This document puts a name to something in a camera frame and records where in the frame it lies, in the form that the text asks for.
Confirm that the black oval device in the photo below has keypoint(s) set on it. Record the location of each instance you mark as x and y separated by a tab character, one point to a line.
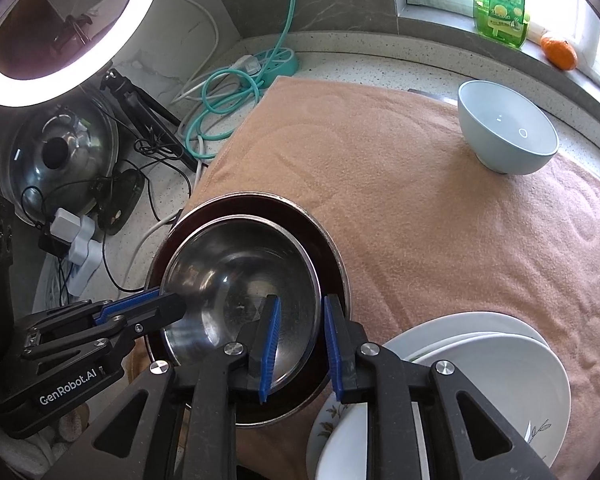
122	200

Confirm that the glass pot lid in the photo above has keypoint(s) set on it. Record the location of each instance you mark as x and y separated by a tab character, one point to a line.
80	135

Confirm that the light blue ceramic bowl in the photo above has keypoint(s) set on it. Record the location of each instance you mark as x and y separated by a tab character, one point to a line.
505	130

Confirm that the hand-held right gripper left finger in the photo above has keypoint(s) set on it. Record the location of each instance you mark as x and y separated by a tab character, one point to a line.
270	350

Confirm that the teal power strip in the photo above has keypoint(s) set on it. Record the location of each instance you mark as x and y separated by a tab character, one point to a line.
285	62

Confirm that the green dish soap bottle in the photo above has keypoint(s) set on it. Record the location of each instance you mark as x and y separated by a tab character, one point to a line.
500	15

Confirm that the grey power adapter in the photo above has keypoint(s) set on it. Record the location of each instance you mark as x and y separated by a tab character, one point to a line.
87	252

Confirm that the white plug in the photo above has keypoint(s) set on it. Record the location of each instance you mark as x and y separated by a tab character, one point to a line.
250	64

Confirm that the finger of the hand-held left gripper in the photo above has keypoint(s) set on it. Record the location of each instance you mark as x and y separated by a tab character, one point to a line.
160	312
130	304

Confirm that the large stainless steel bowl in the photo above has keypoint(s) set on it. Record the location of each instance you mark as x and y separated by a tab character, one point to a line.
260	204

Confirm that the white plate with grass print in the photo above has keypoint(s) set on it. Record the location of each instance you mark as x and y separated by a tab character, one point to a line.
480	375

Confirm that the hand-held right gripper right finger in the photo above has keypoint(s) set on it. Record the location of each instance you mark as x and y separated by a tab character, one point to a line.
336	355

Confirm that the white cloth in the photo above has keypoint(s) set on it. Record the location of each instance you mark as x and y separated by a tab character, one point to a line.
30	450

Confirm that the grey stone window sill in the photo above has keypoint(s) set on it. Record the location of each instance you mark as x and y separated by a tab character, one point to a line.
445	25

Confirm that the orange mandarin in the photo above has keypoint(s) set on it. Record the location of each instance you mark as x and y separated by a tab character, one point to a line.
560	52

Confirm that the black tripod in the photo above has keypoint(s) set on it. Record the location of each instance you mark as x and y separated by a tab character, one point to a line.
140	110

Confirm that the pink towel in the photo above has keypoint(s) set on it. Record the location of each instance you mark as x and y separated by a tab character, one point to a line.
405	210

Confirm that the small stainless steel bowl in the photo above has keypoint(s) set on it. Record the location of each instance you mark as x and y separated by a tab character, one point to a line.
230	265

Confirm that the pink floral white plate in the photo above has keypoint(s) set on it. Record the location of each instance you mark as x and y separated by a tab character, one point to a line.
430	327

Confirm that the white power adapter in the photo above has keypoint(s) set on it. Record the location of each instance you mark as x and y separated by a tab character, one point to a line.
65	227

